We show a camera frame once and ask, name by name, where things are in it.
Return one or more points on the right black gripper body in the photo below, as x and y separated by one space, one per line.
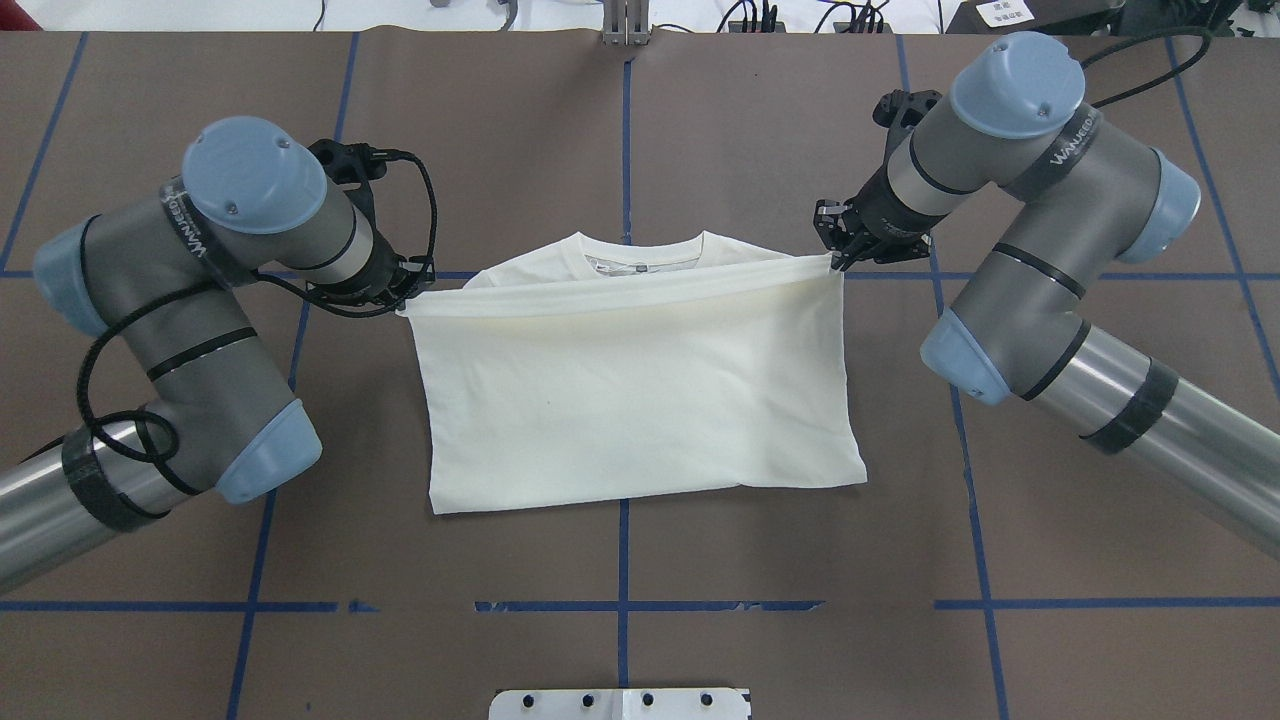
880 216

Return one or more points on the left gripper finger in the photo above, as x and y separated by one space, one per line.
415 275

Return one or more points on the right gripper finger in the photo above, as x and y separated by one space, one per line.
849 253
828 221

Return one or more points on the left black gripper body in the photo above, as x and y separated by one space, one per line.
378 272

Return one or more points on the cream long-sleeve cat shirt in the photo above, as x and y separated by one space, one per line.
589 371

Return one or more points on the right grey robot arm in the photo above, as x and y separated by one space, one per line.
1090 195

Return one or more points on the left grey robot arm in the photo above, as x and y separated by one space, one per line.
177 395

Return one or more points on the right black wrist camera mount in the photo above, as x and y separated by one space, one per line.
900 112

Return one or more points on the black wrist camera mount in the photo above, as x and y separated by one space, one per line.
352 165
900 112

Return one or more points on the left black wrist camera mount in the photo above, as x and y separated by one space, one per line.
352 165

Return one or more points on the white bracket with black screws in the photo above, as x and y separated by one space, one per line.
623 703

